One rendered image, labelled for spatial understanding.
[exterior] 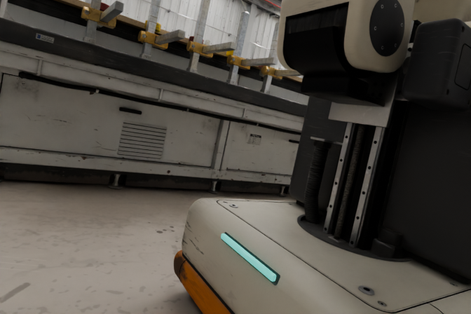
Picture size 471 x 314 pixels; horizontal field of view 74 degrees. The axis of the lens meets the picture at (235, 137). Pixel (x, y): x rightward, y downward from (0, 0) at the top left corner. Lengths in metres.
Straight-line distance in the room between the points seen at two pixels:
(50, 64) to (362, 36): 1.26
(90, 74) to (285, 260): 1.22
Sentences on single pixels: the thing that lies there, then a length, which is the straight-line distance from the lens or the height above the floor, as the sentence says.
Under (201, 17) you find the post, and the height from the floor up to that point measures 0.98.
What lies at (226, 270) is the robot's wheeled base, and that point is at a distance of 0.72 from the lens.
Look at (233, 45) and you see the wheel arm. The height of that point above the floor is 0.83.
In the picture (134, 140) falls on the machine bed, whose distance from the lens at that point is 1.87.
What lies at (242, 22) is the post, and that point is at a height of 1.04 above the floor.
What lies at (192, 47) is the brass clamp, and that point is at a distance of 1.68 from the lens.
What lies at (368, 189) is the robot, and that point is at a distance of 0.80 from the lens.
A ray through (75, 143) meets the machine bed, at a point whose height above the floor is 0.22.
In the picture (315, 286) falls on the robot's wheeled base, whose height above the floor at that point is 0.27.
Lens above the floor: 0.50
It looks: 3 degrees down
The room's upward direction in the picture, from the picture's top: 12 degrees clockwise
